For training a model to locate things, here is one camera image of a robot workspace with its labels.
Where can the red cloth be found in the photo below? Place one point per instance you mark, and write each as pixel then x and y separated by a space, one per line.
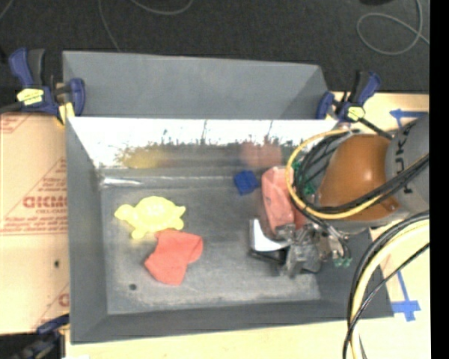
pixel 174 256

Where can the yellow toy turtle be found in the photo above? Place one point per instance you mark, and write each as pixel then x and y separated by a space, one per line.
pixel 153 215

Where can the grey metal bin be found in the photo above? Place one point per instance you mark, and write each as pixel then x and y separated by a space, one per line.
pixel 217 275

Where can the brown cardboard board red print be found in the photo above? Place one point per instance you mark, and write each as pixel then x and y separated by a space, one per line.
pixel 26 185

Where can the small blue block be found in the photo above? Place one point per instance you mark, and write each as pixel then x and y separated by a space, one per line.
pixel 245 182

